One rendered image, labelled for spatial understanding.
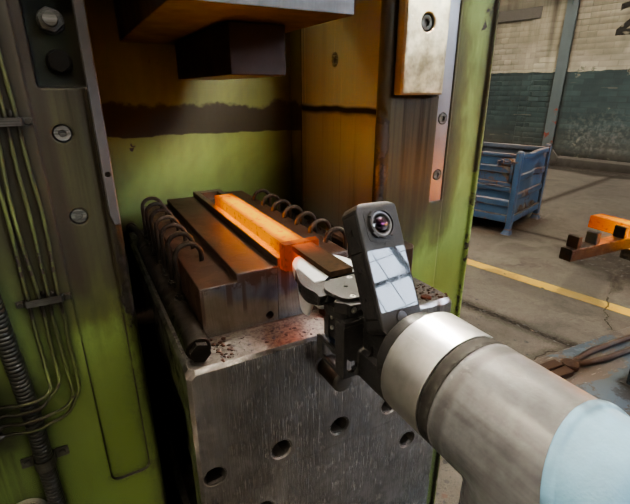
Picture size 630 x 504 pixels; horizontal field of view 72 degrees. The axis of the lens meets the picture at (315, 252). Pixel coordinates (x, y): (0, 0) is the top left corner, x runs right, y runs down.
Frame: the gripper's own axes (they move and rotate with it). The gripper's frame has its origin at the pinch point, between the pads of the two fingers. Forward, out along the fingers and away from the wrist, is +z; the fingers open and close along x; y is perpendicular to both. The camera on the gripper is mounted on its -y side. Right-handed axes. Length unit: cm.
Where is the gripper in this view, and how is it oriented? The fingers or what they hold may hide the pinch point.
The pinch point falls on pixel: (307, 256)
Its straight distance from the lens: 51.1
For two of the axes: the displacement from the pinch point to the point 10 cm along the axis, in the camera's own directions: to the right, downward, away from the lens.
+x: 8.8, -1.7, 4.5
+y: 0.0, 9.4, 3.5
